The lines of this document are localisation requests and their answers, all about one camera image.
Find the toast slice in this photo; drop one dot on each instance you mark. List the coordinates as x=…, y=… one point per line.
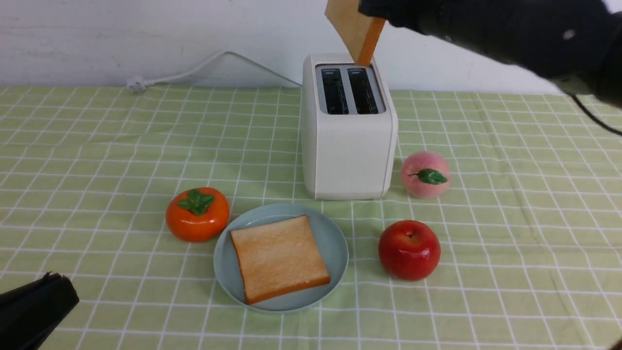
x=359, y=33
x=278, y=258

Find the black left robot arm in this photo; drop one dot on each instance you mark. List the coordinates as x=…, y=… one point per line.
x=30, y=313

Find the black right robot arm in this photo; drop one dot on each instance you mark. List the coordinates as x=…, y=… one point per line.
x=574, y=44

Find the white two-slot toaster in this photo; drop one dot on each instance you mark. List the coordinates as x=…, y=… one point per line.
x=348, y=129

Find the light blue round plate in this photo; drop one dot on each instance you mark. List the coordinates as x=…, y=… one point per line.
x=329, y=238

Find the pink peach with leaf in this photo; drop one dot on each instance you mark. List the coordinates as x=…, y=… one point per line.
x=425, y=175

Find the red apple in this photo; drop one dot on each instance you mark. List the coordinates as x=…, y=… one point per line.
x=409, y=250

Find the orange persimmon with green leaves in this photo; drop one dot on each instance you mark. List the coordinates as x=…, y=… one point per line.
x=198, y=214

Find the green checkered tablecloth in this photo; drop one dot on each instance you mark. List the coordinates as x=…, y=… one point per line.
x=530, y=228

